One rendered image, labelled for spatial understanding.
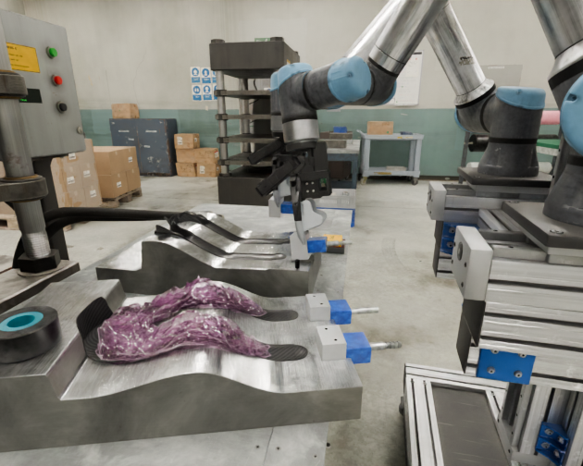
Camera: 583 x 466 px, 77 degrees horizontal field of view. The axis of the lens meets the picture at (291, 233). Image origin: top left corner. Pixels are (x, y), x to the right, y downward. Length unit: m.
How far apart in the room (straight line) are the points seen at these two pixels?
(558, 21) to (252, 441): 0.63
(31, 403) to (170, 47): 7.90
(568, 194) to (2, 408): 0.82
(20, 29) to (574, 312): 1.47
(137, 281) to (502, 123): 1.01
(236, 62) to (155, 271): 4.19
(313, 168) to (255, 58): 4.10
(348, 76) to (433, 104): 6.69
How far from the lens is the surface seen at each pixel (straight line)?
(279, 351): 0.59
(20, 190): 1.14
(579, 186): 0.70
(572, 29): 0.58
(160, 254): 0.86
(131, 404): 0.54
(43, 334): 0.57
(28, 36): 1.42
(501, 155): 1.15
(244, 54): 4.89
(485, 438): 1.48
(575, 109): 0.55
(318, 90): 0.73
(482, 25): 7.63
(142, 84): 8.52
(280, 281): 0.78
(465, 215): 1.15
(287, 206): 1.08
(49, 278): 1.18
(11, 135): 1.15
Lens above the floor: 1.20
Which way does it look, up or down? 18 degrees down
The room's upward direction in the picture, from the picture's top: straight up
